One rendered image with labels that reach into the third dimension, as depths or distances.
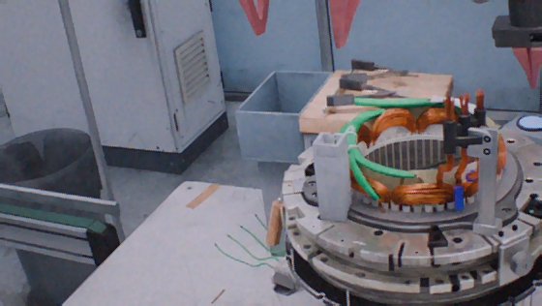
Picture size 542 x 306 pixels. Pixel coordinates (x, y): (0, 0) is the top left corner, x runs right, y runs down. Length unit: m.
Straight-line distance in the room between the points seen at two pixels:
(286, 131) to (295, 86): 0.17
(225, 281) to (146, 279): 0.14
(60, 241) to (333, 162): 0.95
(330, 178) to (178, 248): 0.64
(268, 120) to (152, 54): 1.98
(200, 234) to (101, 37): 1.92
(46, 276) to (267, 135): 1.47
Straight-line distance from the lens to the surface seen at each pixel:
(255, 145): 1.14
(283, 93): 1.28
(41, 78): 3.52
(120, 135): 3.36
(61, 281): 2.47
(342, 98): 1.07
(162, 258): 1.33
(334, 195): 0.76
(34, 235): 1.64
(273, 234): 0.90
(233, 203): 1.45
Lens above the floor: 1.51
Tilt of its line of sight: 27 degrees down
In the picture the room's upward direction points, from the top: 8 degrees counter-clockwise
